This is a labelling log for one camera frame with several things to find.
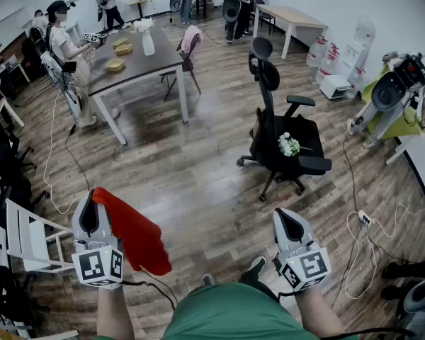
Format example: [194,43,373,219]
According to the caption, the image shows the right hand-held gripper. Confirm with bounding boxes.
[271,207,333,294]

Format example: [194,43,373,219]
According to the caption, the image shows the small round table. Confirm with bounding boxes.
[126,0,152,20]

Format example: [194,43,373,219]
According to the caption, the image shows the white folding chair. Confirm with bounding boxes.
[5,198,75,274]

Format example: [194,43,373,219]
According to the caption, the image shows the white flower bouquet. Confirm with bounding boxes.
[278,132,312,157]

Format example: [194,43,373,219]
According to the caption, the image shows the dark wooden table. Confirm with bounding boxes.
[87,23,189,145]

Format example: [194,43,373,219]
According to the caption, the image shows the black mesh office chair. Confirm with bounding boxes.
[236,36,333,202]

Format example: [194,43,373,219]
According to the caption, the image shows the white cable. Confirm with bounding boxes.
[42,90,82,216]
[344,203,425,300]

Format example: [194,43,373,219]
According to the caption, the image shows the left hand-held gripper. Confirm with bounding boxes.
[72,189,125,291]

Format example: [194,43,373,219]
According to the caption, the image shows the clear water bottle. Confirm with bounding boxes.
[346,67,368,98]
[320,42,341,81]
[306,35,329,69]

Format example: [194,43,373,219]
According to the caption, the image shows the dark side chair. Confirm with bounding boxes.
[159,30,202,101]
[249,0,276,35]

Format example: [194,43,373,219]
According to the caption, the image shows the white box appliance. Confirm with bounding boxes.
[319,75,351,101]

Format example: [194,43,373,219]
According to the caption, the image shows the white water dispenser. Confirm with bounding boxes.
[341,16,376,81]

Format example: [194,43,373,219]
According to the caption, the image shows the person's left forearm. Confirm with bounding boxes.
[96,285,135,340]

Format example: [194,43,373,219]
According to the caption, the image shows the grey shell backpack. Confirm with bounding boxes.
[396,273,425,340]

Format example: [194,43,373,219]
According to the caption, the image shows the person's right forearm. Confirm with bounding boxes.
[295,288,344,340]

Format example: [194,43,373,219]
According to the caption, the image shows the person's right shoe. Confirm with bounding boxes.
[239,256,266,285]

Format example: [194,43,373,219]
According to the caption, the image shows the white vase with flowers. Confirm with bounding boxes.
[131,18,156,57]

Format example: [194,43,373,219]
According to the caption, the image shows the person's green shirt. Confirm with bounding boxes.
[161,282,361,340]

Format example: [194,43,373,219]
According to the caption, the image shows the black swivel chair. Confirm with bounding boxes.
[0,115,38,176]
[0,175,51,226]

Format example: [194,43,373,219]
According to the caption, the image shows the light wooden table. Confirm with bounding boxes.
[251,4,329,60]

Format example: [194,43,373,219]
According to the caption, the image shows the red clothes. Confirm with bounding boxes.
[91,186,173,276]

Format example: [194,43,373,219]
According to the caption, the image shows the green-covered table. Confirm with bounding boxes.
[361,64,425,166]

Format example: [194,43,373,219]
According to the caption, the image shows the pink garment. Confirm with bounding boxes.
[180,25,203,55]

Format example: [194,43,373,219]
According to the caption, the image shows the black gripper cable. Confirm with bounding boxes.
[122,279,180,312]

